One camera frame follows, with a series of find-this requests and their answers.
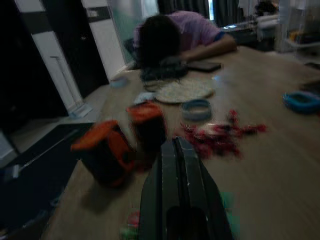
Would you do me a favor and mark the round woven plate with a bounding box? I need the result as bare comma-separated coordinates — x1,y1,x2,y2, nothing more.
154,81,216,104

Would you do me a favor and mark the red berry garland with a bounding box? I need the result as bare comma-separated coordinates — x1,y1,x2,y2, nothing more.
179,109,268,159

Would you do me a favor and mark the blue case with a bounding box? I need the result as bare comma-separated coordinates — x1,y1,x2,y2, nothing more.
282,91,320,115

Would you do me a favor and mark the seated person pink shirt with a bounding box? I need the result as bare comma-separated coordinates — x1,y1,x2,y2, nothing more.
131,9,238,86

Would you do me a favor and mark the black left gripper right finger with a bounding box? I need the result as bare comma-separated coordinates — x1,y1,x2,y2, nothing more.
174,136,234,240

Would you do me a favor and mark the white floor stand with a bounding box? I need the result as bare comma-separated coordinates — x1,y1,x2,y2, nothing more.
49,55,90,119

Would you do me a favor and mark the wooden table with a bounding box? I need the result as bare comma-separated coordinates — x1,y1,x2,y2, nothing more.
42,46,320,240

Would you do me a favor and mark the long handled floor tool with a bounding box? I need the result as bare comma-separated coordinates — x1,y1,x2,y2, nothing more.
2,129,78,182

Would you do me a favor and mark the black floor mat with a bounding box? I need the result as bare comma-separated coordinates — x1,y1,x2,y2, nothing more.
0,121,95,240

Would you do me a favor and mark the black tablet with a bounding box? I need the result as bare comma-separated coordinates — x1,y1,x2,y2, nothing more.
186,60,222,74

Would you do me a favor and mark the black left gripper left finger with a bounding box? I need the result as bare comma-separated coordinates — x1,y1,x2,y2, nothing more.
138,142,185,240

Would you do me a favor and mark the grey blue tape roll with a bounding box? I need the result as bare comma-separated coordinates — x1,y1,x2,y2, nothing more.
180,98,214,123

